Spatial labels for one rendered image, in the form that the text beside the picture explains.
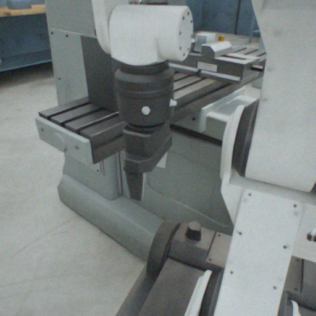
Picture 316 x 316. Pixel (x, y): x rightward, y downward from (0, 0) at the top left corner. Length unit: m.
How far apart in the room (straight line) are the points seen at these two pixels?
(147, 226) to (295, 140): 1.13
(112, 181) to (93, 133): 0.91
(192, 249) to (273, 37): 0.62
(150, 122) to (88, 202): 1.36
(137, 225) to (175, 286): 0.73
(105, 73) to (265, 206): 0.52
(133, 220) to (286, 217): 1.07
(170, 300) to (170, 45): 0.62
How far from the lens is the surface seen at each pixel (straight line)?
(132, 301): 1.02
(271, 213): 0.57
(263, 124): 0.47
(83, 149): 0.73
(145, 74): 0.42
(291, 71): 0.43
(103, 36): 0.44
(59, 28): 1.54
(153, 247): 0.91
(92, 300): 1.52
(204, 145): 1.15
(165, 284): 0.84
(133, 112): 0.44
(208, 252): 0.88
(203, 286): 0.64
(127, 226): 1.57
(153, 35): 0.40
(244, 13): 8.31
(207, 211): 1.32
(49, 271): 1.67
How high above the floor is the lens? 1.26
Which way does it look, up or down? 32 degrees down
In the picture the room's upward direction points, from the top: straight up
